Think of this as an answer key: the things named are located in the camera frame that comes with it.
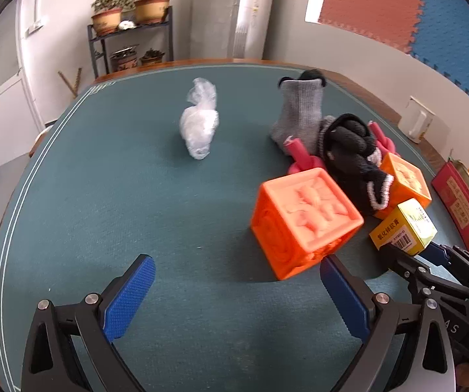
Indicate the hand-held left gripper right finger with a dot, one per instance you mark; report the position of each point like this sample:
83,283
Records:
345,298

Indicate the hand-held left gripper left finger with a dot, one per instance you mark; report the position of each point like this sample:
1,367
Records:
130,298

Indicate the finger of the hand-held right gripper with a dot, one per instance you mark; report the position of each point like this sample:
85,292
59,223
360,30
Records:
440,253
408,268

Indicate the small yellow cardboard box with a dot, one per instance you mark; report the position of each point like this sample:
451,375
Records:
406,224

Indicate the red tin container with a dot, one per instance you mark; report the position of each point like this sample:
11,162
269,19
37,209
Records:
459,200

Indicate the light orange embossed cube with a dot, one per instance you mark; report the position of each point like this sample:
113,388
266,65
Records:
408,175

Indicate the dark orange embossed cube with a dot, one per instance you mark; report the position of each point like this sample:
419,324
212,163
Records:
299,220

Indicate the black sock with striped cuff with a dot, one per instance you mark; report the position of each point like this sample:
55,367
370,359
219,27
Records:
353,159

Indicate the pink toy dumbbell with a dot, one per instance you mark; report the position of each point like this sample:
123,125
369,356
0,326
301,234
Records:
383,143
304,162

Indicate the clear plastic bag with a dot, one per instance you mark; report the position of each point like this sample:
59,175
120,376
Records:
199,126

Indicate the green table mat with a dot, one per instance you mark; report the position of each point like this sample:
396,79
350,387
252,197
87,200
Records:
116,196

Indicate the white printed mug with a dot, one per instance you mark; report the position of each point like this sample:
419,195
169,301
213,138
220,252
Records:
416,120

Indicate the blue foam mat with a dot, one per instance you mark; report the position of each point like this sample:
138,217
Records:
459,36

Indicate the crossed wooden sticks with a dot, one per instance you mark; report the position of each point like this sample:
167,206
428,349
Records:
71,83

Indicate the dark patterned plant pot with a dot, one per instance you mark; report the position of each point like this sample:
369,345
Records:
124,61

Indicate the small brown plant pot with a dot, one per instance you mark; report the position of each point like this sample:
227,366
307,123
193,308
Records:
152,58

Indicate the black metal plant rack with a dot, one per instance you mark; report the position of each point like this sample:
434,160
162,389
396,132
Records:
95,49

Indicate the red foam mat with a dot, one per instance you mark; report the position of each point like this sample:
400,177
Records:
369,0

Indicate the small white ornament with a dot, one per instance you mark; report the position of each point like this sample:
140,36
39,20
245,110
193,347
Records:
127,25

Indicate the potted plant in clay pot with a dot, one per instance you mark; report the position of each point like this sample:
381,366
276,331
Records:
152,8
107,20

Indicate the grey standing air conditioner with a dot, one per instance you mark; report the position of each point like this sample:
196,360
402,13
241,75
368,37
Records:
252,12

